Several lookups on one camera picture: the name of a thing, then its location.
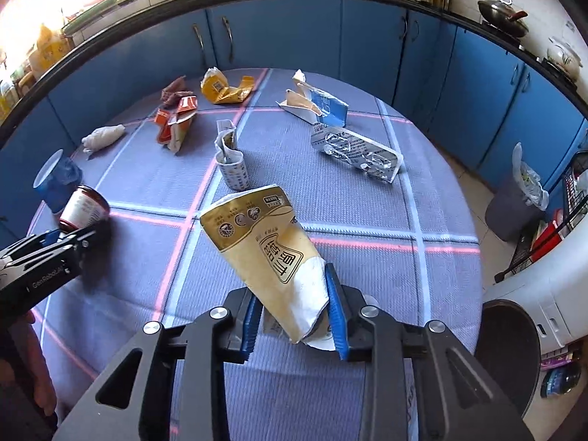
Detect orange and white carton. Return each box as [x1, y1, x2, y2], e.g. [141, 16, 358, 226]
[154, 96, 199, 152]

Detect blue and white carton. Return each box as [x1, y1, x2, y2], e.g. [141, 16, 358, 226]
[276, 70, 348, 128]

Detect blue paper cup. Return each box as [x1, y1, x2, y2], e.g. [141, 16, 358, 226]
[33, 149, 83, 216]

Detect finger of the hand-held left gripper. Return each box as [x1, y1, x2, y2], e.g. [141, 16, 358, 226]
[0, 227, 104, 262]
[69, 236, 113, 292]

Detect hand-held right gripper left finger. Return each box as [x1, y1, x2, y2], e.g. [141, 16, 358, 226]
[50, 287, 265, 441]

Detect blue kitchen cabinets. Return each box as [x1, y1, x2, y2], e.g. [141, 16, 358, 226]
[0, 0, 588, 249]

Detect white washing machine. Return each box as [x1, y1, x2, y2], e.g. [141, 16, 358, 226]
[482, 220, 588, 377]

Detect black wok with lid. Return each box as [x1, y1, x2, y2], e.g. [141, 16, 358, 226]
[478, 0, 529, 37]

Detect black wire rack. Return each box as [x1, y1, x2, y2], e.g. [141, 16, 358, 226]
[494, 151, 588, 283]

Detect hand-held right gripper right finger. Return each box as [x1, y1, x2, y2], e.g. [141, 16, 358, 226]
[324, 262, 536, 441]

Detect blue plastic bottle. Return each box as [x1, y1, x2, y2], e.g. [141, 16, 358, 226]
[539, 363, 582, 398]

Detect yellow and white milk carton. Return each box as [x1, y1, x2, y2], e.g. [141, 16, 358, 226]
[200, 184, 334, 352]

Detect silver blister pack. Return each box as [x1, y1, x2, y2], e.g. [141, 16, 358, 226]
[310, 122, 405, 184]

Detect brown crumpled wrapper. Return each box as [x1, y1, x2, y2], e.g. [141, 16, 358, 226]
[161, 76, 194, 104]

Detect person's left hand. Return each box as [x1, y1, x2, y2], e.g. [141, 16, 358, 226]
[25, 310, 58, 423]

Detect yellow crushed carton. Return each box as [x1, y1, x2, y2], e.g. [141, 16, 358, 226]
[201, 68, 255, 104]

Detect crumpled white tissue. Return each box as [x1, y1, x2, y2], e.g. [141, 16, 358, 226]
[82, 124, 126, 152]

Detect grey bin with plastic bag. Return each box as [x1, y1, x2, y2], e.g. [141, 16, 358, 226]
[484, 142, 549, 242]

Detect white ceramic pot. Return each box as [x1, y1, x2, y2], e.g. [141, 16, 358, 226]
[546, 37, 584, 79]

